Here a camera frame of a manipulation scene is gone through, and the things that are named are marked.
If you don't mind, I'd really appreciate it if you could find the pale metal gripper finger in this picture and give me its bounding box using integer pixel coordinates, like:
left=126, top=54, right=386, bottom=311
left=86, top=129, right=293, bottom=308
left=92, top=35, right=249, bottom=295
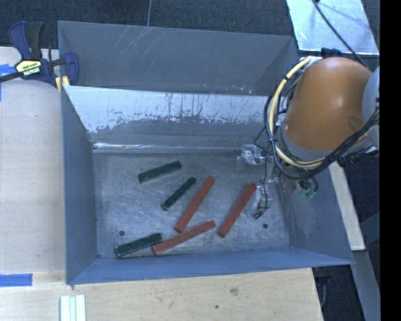
left=236, top=144, right=267, bottom=171
left=253, top=178, right=273, bottom=211

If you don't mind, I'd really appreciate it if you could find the red-brown flat block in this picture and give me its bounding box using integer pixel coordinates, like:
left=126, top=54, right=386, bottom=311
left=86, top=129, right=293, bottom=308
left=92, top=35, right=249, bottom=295
left=151, top=219, right=217, bottom=256
left=173, top=175, right=217, bottom=233
left=217, top=183, right=257, bottom=238

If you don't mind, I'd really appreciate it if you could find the dark green flat block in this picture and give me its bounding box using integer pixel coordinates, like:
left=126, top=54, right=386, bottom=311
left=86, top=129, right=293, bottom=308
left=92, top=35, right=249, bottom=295
left=160, top=176, right=198, bottom=212
left=114, top=232, right=164, bottom=258
left=137, top=160, right=182, bottom=185

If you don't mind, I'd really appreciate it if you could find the grey metal bin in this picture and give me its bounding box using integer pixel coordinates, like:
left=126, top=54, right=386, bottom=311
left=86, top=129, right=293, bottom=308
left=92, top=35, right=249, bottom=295
left=56, top=20, right=356, bottom=286

